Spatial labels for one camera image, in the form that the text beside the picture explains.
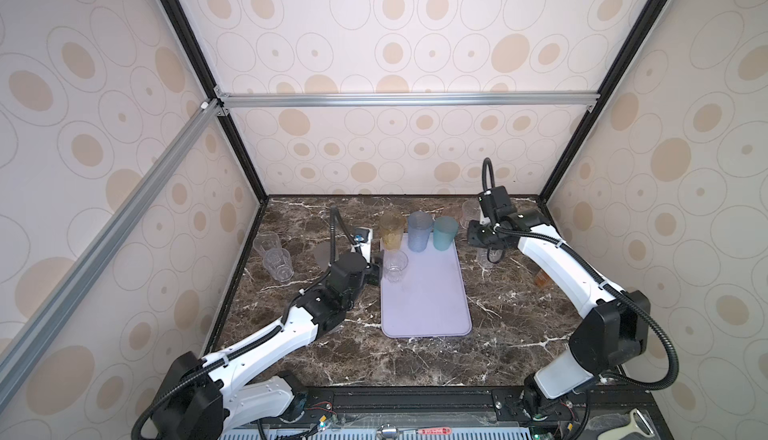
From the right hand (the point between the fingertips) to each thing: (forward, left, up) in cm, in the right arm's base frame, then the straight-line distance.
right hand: (474, 236), depth 86 cm
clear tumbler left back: (+9, +68, -13) cm, 69 cm away
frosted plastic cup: (+7, +48, -18) cm, 52 cm away
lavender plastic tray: (-11, +12, -18) cm, 24 cm away
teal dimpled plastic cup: (+9, +6, -8) cm, 14 cm away
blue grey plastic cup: (+13, +14, -11) cm, 22 cm away
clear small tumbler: (0, +23, -13) cm, 27 cm away
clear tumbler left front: (+1, +62, -15) cm, 63 cm away
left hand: (-7, +26, +5) cm, 27 cm away
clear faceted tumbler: (-12, +1, +7) cm, 14 cm away
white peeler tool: (-44, -34, -17) cm, 58 cm away
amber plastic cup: (+18, +24, -16) cm, 34 cm away
